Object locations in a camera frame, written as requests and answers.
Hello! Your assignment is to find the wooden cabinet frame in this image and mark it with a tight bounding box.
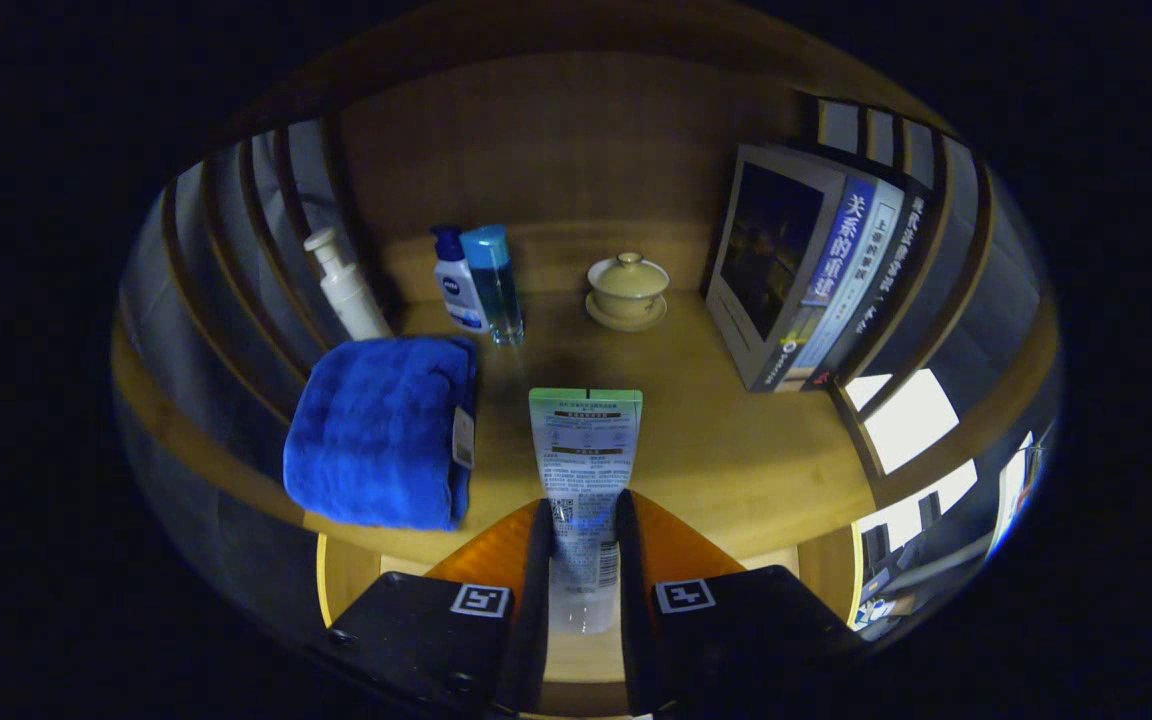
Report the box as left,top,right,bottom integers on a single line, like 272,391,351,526
111,5,1065,716

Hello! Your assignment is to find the white pump bottle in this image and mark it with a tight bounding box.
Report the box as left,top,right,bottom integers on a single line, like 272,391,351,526
303,227,393,341

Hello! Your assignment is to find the black book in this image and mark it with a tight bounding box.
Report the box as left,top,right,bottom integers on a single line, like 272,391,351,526
806,185,937,391

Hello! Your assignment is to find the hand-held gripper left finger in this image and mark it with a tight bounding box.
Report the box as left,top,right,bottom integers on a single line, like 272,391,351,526
321,497,555,716

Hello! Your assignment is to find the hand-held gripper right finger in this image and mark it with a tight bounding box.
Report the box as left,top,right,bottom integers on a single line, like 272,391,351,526
614,489,862,716

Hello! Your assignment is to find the beige saucer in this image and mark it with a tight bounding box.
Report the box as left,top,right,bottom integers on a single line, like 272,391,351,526
586,292,668,333

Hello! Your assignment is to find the blue folded towel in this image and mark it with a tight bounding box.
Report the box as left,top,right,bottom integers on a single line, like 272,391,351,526
282,336,479,531

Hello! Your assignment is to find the grey book blue spine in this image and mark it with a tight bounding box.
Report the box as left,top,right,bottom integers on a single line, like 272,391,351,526
704,143,877,393

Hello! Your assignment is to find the blue glass bottle teal cap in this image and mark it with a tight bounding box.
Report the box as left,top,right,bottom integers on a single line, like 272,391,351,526
460,224,525,346

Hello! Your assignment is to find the white lotion bottle blue cap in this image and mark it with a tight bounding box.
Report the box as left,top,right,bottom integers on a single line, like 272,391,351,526
430,225,490,334

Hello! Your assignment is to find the pale blue spine book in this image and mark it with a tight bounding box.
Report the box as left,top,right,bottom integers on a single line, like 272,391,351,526
786,178,905,386

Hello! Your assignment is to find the beige lidded tea cup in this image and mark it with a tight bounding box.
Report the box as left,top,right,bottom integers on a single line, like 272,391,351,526
588,252,670,321

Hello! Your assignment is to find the green white cleanser tube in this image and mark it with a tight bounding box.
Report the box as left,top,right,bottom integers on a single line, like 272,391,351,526
528,388,643,635

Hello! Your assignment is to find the wooden countertop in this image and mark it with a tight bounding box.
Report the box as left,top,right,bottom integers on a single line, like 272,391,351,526
301,290,877,566

